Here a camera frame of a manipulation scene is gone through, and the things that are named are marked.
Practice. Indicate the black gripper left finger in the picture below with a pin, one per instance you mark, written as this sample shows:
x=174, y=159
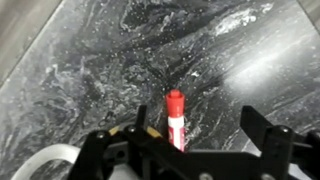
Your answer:
x=113, y=153

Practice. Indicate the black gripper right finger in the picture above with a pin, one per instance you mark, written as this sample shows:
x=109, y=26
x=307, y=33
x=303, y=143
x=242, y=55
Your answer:
x=283, y=143

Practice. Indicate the red whiteboard marker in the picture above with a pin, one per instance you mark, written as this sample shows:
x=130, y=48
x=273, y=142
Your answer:
x=175, y=116

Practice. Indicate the white ceramic mug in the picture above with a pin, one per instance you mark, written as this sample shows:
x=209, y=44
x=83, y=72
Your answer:
x=45, y=158

